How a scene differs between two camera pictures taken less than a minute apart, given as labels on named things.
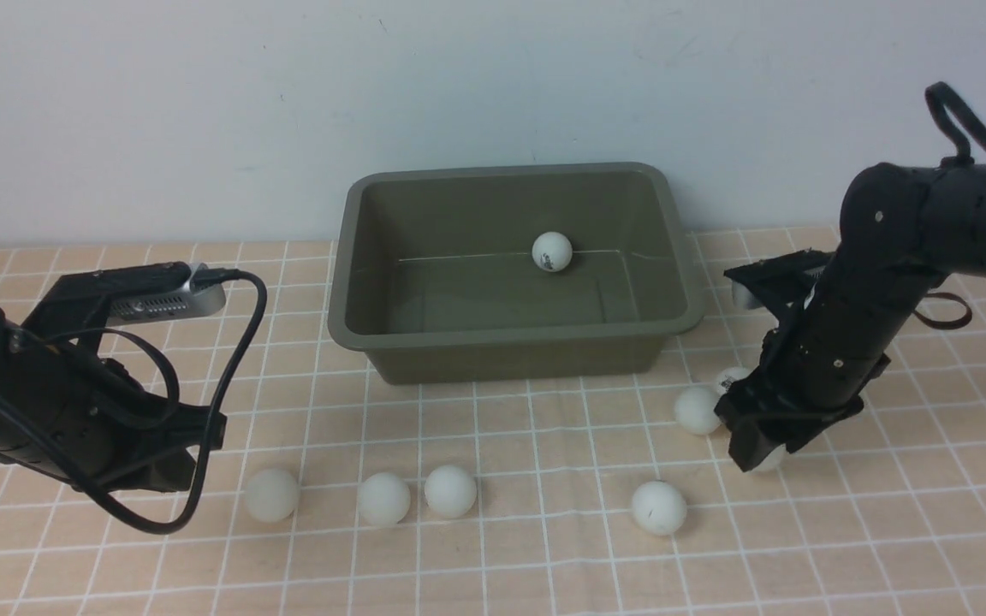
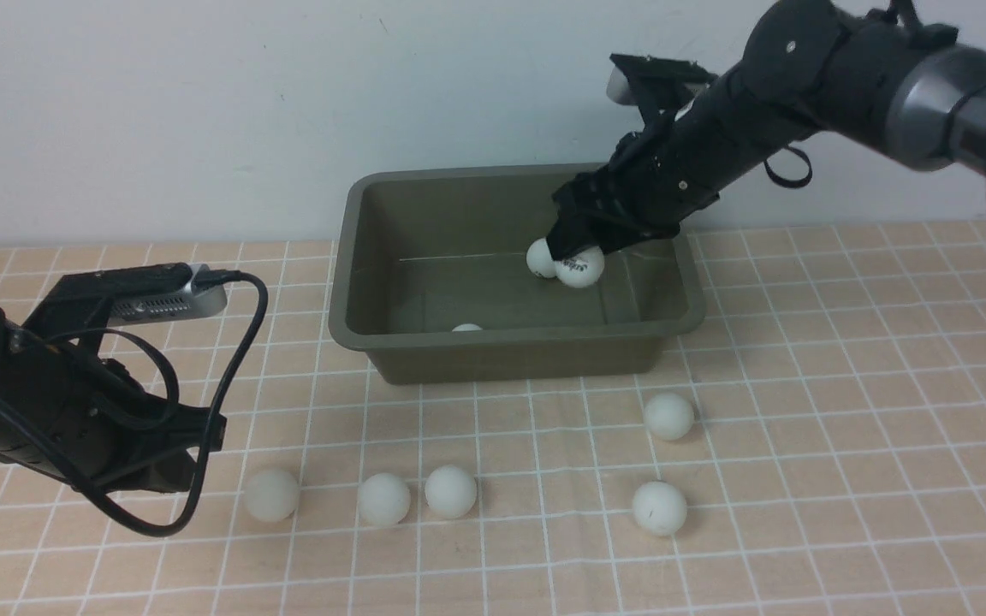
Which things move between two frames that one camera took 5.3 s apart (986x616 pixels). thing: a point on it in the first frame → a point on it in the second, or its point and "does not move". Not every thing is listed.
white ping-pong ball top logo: (730, 376) → (582, 269)
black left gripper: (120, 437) does not move
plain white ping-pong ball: (694, 410) → (668, 417)
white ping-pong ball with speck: (659, 507) does not move
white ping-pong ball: (384, 499) does not move
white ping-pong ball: (450, 491) does not move
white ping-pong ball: (272, 494) does not move
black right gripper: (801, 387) → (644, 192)
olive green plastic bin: (472, 274) does not move
